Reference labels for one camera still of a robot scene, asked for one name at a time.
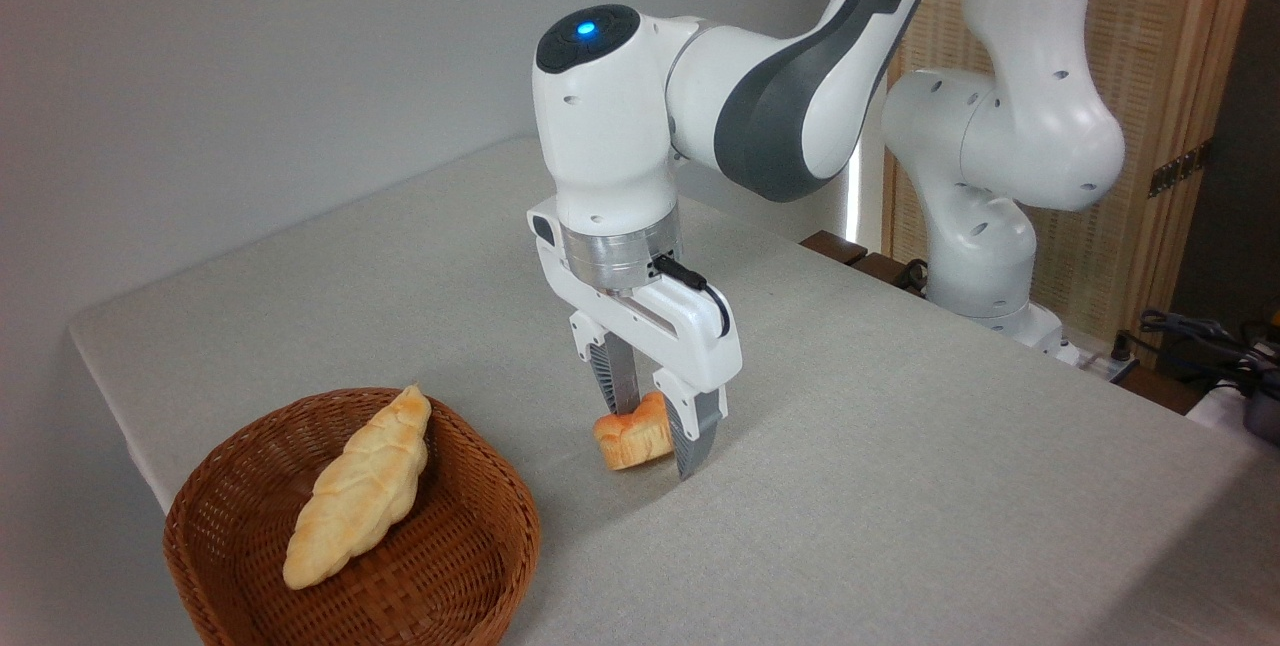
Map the bundle of dark cables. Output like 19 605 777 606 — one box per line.
1112 309 1280 397

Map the grey tablecloth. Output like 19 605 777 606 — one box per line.
68 136 1280 646

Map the round orange bread roll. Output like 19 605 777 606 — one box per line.
593 391 675 472

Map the long braided bread loaf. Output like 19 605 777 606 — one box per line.
283 384 433 591

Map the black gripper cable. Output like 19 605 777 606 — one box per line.
652 256 732 339

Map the brown woven wicker basket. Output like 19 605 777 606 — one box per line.
163 387 541 646

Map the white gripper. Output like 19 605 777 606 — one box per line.
528 196 743 480

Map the dark metal screen hinge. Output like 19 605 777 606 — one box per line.
1148 141 1213 199

